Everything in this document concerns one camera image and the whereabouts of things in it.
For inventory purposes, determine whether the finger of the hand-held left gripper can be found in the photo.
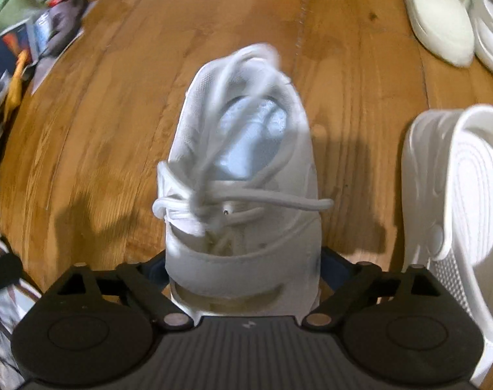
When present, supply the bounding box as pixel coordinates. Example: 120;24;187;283
0;253;24;292

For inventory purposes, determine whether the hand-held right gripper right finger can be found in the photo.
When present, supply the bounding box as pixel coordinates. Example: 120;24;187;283
303;249;454;330

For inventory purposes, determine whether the white clog with purple charm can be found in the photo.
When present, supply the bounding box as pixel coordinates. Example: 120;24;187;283
401;105;493;386

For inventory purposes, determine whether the glossy paper sheet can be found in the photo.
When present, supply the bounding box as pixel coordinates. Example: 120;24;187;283
1;12;97;94

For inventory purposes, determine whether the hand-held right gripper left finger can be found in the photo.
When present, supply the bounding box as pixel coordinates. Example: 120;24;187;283
39;252;195;329

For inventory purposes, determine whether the cream slide slipper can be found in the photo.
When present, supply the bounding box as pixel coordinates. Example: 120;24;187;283
393;0;474;68

